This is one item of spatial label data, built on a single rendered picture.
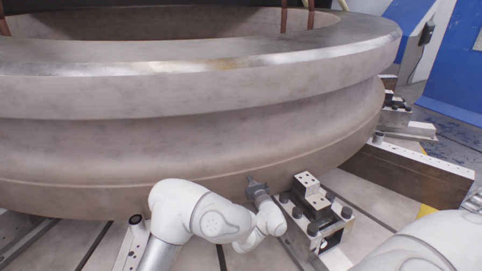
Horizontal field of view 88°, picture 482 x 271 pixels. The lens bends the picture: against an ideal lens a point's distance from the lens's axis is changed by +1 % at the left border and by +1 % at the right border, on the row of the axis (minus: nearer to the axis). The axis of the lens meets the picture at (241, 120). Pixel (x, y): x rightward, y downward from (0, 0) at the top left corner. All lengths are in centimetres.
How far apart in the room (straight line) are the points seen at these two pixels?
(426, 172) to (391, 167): 24
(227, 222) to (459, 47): 513
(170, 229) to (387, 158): 205
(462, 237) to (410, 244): 9
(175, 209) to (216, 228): 15
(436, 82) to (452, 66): 35
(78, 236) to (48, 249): 18
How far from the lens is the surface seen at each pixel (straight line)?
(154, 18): 563
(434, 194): 261
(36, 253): 236
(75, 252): 222
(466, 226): 58
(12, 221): 225
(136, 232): 160
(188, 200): 78
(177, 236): 82
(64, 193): 172
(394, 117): 339
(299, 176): 168
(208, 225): 71
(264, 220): 127
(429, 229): 55
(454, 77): 554
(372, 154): 253
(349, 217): 172
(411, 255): 45
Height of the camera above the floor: 190
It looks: 28 degrees down
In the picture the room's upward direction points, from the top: straight up
